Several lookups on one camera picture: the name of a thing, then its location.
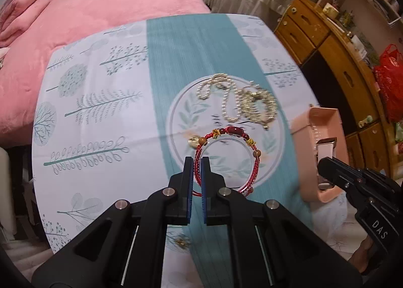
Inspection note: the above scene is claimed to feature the wooden desk with drawers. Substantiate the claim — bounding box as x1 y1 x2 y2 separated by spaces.
273 0 403 181

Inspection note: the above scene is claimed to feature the gold chain bracelet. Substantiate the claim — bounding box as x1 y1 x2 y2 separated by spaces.
239 84 278 131

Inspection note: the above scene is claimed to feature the red plastic bag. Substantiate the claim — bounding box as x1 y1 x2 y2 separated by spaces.
373 44 403 123

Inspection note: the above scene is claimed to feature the pearl necklace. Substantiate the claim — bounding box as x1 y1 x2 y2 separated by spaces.
197 73 244 123

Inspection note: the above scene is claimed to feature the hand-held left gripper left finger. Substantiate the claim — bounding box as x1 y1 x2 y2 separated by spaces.
31 156 194 288

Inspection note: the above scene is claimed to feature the white chair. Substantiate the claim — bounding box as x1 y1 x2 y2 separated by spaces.
0 146 17 240

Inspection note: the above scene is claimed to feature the cream cup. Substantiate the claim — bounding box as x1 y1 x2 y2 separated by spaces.
322 3 340 18

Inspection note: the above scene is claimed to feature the white wrist watch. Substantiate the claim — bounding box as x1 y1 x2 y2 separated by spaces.
315 137 338 191

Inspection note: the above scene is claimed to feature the folded pink quilt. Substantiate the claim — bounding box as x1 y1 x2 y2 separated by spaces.
0 0 51 50

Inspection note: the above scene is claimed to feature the leaf printed teal tablecloth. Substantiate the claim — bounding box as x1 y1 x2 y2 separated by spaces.
31 13 319 288

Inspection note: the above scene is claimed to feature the pink plastic tray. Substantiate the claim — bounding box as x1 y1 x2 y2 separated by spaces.
289 107 344 203

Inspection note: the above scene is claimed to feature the pink bed blanket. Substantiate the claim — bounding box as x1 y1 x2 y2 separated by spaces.
0 0 212 147

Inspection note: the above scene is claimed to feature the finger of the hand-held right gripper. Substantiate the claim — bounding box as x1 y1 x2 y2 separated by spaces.
317 157 366 193

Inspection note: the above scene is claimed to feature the red beaded bracelet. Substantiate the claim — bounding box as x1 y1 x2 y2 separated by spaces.
188 126 262 197

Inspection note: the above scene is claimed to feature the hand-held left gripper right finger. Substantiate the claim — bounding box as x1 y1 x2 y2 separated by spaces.
201 156 362 288

